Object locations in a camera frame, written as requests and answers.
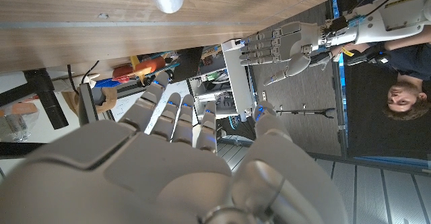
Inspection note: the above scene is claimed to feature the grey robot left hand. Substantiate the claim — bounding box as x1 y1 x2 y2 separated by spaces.
238 21 326 87

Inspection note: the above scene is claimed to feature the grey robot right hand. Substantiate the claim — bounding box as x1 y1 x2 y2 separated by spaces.
0 71 350 224

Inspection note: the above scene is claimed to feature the person's bare forearm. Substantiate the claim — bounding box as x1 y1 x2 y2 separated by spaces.
331 25 431 55

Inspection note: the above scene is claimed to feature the white shelf cabinet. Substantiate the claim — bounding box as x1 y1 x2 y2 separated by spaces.
188 48 255 122

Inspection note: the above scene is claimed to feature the black metal floor stand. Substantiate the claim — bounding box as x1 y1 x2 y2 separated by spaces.
275 104 337 119

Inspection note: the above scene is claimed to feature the brown plywood cutout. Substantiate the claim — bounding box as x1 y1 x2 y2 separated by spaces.
62 85 118 116

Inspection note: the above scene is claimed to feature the flat computer monitor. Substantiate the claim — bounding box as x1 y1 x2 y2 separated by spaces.
77 82 100 127

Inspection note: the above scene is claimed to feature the colourful toy airplane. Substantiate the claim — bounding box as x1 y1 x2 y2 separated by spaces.
112 55 181 85

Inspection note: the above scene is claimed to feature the person in dark shirt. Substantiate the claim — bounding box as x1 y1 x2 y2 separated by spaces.
380 42 431 122

